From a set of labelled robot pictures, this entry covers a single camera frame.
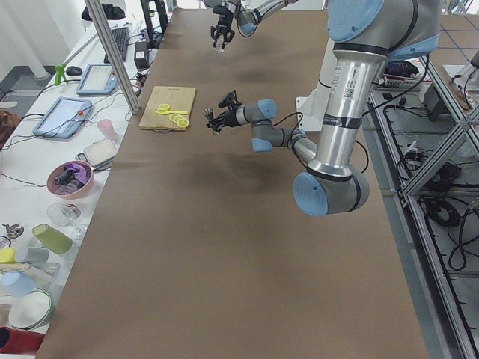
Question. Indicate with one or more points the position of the grey cup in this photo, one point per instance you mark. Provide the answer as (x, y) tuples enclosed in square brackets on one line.
[(32, 255)]

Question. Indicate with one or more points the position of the white bowl green rim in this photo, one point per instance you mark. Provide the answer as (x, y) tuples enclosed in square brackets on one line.
[(31, 311)]

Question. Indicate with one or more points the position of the top separate lemon slice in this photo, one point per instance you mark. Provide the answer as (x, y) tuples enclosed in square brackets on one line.
[(163, 107)]

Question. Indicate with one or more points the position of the light blue cup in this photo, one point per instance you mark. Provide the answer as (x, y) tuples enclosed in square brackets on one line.
[(18, 284)]

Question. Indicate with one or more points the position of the lemon slice nearest handle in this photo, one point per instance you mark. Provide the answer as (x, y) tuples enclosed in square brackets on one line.
[(182, 123)]

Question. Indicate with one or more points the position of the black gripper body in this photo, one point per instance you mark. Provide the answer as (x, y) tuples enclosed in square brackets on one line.
[(224, 25), (229, 118)]

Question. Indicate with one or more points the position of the black power adapter box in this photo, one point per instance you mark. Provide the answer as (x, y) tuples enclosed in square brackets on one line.
[(436, 108)]

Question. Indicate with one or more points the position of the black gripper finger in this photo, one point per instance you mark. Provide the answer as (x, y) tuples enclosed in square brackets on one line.
[(228, 36), (222, 116), (215, 125), (213, 33)]

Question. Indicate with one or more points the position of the computer mouse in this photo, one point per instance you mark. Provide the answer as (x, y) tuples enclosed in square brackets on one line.
[(73, 71)]

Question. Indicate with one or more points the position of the near teach pendant tablet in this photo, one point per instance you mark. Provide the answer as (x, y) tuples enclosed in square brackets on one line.
[(64, 118)]

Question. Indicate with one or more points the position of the yellow plastic knife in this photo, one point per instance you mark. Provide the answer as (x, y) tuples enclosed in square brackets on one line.
[(182, 112)]

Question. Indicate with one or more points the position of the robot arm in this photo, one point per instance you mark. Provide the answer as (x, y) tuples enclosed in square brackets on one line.
[(366, 35), (247, 20)]

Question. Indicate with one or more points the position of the digital kitchen scale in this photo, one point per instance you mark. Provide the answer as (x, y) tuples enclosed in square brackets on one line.
[(99, 155)]

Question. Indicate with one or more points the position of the green plastic cup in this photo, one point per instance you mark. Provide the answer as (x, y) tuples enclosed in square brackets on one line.
[(52, 238)]

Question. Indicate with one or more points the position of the black keyboard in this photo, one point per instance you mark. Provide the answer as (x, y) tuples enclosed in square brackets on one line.
[(121, 38)]

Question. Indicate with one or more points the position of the red bowl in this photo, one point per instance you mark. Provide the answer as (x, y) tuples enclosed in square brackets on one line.
[(20, 342)]

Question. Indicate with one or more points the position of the clear glass cup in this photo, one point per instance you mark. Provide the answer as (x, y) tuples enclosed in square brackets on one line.
[(220, 46)]

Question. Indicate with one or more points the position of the pink bowl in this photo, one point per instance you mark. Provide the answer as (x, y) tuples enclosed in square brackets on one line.
[(71, 180)]

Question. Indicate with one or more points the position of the aluminium frame post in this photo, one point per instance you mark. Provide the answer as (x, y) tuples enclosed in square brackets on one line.
[(104, 32)]

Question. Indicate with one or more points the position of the wooden cutting board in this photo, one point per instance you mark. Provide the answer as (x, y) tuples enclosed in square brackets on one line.
[(179, 98)]

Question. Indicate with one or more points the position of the far teach pendant tablet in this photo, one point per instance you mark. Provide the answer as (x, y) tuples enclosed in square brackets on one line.
[(97, 79)]

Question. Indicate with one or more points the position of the pink plastic cup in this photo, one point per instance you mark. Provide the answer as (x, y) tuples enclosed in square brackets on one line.
[(106, 128)]

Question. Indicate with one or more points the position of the wine glass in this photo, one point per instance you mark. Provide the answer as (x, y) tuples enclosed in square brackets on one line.
[(68, 215)]

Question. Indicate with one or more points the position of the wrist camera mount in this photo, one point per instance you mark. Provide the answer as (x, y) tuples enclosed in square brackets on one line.
[(224, 8), (230, 101)]

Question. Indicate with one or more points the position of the teach pendant tablet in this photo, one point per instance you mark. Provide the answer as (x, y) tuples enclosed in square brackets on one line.
[(97, 79), (64, 118)]

